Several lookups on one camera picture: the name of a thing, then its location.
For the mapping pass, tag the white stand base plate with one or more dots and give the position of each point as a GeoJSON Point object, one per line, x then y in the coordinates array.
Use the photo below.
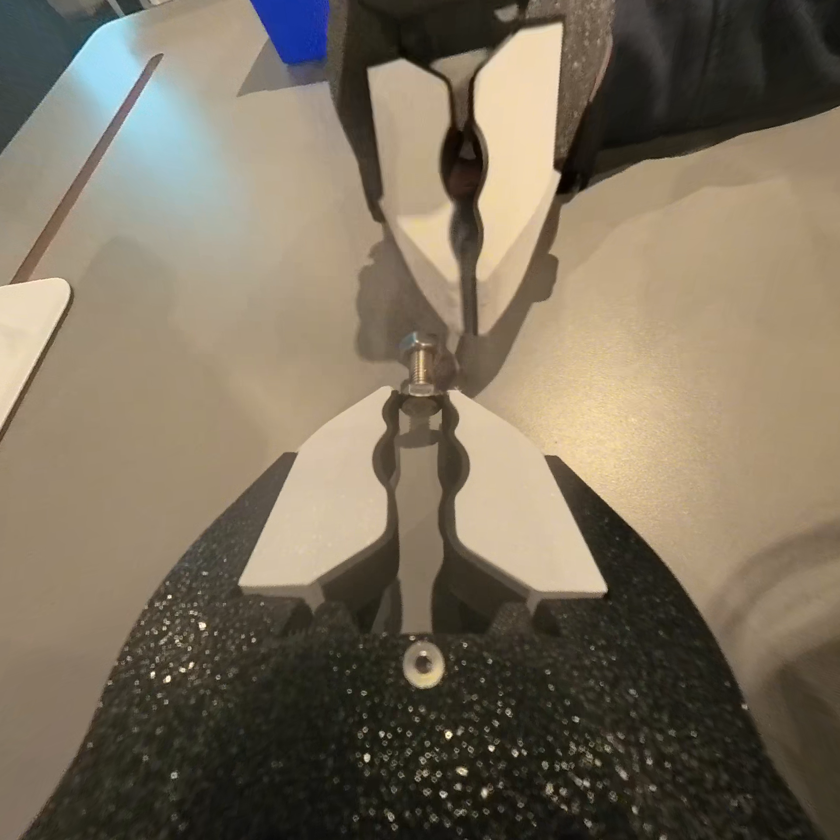
{"type": "Point", "coordinates": [26, 341]}

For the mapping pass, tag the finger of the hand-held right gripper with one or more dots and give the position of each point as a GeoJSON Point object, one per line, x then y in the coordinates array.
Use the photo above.
{"type": "Point", "coordinates": [525, 131]}
{"type": "Point", "coordinates": [410, 144]}

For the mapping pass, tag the steel hex bolt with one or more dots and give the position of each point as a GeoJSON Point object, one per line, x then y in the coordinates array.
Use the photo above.
{"type": "Point", "coordinates": [420, 367]}

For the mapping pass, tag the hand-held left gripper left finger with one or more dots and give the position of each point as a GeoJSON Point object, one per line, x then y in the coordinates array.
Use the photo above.
{"type": "Point", "coordinates": [315, 518]}

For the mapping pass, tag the steel hex nut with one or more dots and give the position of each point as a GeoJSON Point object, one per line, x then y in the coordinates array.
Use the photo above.
{"type": "Point", "coordinates": [413, 341]}

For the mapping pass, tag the blue plastic bin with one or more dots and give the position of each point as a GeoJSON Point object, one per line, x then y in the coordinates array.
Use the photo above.
{"type": "Point", "coordinates": [289, 26]}

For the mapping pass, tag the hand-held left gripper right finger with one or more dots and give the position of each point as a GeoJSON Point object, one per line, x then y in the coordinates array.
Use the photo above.
{"type": "Point", "coordinates": [525, 525]}

